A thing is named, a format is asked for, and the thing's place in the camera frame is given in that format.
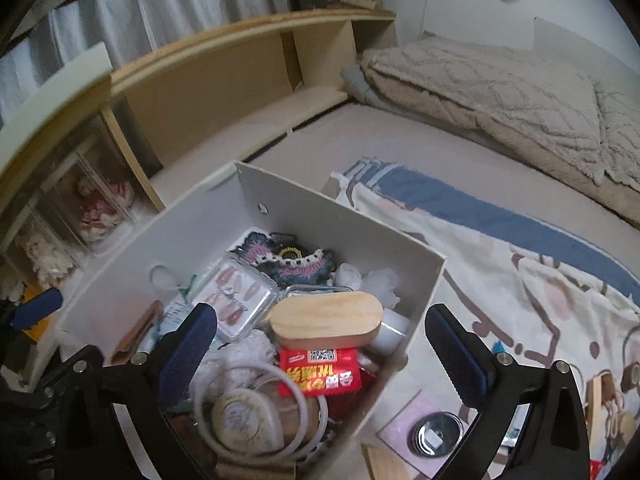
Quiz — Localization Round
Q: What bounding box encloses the half oval wooden piece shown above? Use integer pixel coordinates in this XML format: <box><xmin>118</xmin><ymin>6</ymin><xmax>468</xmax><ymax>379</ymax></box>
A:
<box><xmin>362</xmin><ymin>442</ymin><xmax>432</xmax><ymax>480</ymax></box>

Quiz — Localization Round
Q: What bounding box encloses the pink doll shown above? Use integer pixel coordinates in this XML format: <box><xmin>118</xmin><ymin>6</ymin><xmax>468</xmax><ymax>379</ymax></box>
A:
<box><xmin>75</xmin><ymin>179</ymin><xmax>137</xmax><ymax>244</ymax></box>

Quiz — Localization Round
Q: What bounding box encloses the white doll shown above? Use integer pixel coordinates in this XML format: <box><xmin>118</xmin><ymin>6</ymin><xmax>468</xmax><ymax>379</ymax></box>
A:
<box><xmin>25</xmin><ymin>237</ymin><xmax>77</xmax><ymax>287</ymax></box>

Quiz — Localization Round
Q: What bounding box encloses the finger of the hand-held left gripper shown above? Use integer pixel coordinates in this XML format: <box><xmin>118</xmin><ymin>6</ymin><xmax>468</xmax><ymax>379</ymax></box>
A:
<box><xmin>13</xmin><ymin>287</ymin><xmax>64</xmax><ymax>331</ymax></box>

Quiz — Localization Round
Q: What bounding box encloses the red snack packet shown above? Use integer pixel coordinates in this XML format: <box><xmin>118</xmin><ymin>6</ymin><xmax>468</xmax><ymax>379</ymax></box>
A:
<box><xmin>277</xmin><ymin>345</ymin><xmax>364</xmax><ymax>399</ymax></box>

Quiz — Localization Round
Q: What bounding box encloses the round yellow white tape measure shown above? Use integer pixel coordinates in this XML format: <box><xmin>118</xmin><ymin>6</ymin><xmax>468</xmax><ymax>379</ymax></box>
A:
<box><xmin>210</xmin><ymin>389</ymin><xmax>287</xmax><ymax>454</ymax></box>

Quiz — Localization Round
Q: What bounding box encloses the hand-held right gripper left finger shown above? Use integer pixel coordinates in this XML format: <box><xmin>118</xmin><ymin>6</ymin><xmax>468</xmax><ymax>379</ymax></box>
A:
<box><xmin>55</xmin><ymin>303</ymin><xmax>218</xmax><ymax>480</ymax></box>

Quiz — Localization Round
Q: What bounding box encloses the black round tin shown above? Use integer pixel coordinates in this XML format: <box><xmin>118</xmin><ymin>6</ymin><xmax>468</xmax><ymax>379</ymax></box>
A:
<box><xmin>412</xmin><ymin>412</ymin><xmax>464</xmax><ymax>456</ymax></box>

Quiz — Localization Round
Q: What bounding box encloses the printed blanket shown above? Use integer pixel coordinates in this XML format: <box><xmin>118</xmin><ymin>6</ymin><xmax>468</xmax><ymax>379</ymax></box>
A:
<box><xmin>329</xmin><ymin>159</ymin><xmax>640</xmax><ymax>480</ymax></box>

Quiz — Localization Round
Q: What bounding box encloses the oval wooden box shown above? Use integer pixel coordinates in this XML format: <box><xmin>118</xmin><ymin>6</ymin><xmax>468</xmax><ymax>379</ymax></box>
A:
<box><xmin>265</xmin><ymin>290</ymin><xmax>384</xmax><ymax>354</ymax></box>

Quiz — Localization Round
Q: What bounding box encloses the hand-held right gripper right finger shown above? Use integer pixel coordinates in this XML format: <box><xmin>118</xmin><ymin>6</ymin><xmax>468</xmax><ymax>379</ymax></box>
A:
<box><xmin>425</xmin><ymin>304</ymin><xmax>593</xmax><ymax>480</ymax></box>

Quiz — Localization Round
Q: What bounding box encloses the white crumpled tissue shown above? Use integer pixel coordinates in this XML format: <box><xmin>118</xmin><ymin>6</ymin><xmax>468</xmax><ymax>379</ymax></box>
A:
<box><xmin>334</xmin><ymin>262</ymin><xmax>402</xmax><ymax>307</ymax></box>

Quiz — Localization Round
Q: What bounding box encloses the crochet coaster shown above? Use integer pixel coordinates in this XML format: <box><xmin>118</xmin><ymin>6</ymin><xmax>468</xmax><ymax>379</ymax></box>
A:
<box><xmin>230</xmin><ymin>230</ymin><xmax>337</xmax><ymax>289</ymax></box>

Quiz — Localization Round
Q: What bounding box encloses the white foam board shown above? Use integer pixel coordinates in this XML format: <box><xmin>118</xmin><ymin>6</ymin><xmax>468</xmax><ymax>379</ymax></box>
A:
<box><xmin>0</xmin><ymin>42</ymin><xmax>114</xmax><ymax>177</ymax></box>

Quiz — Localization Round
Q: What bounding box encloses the clear plastic case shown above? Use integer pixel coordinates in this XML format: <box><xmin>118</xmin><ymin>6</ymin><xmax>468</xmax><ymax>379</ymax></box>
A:
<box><xmin>196</xmin><ymin>254</ymin><xmax>279</xmax><ymax>342</ymax></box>

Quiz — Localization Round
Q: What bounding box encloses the yellow box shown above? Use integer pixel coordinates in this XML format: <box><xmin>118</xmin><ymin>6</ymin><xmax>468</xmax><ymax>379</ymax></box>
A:
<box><xmin>22</xmin><ymin>285</ymin><xmax>57</xmax><ymax>332</ymax></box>

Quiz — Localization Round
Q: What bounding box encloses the brown flat piece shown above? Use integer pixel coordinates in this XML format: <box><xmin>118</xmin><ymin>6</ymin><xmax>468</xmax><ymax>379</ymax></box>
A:
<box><xmin>110</xmin><ymin>300</ymin><xmax>164</xmax><ymax>366</ymax></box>

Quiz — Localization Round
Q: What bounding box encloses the beige quilted pillow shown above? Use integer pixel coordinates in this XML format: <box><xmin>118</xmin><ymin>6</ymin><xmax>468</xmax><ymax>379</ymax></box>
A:
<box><xmin>592</xmin><ymin>79</ymin><xmax>640</xmax><ymax>187</ymax></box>
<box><xmin>360</xmin><ymin>39</ymin><xmax>602</xmax><ymax>162</ymax></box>

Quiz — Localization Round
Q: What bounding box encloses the large white ring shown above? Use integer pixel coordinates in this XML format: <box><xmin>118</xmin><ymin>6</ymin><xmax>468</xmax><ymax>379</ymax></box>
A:
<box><xmin>192</xmin><ymin>361</ymin><xmax>332</xmax><ymax>464</ymax></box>

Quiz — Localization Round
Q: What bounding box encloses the bed with grey sheet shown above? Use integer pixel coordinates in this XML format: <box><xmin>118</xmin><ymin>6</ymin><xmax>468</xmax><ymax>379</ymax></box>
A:
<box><xmin>149</xmin><ymin>101</ymin><xmax>640</xmax><ymax>272</ymax></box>

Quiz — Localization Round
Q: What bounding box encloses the white storage box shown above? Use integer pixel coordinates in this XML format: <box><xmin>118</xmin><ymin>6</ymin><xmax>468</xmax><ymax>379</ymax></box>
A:
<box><xmin>59</xmin><ymin>160</ymin><xmax>447</xmax><ymax>480</ymax></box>

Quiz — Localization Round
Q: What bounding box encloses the grey curtain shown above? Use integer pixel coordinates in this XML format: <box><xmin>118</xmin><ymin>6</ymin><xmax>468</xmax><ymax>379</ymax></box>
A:
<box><xmin>0</xmin><ymin>0</ymin><xmax>303</xmax><ymax>126</ymax></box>

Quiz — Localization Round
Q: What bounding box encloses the purple notepad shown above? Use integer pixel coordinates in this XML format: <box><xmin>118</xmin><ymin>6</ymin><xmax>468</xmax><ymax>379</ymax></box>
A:
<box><xmin>377</xmin><ymin>392</ymin><xmax>482</xmax><ymax>467</ymax></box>

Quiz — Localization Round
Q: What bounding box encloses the wooden bedside shelf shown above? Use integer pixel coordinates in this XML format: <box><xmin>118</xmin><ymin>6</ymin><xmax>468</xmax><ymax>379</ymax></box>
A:
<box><xmin>0</xmin><ymin>9</ymin><xmax>399</xmax><ymax>273</ymax></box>

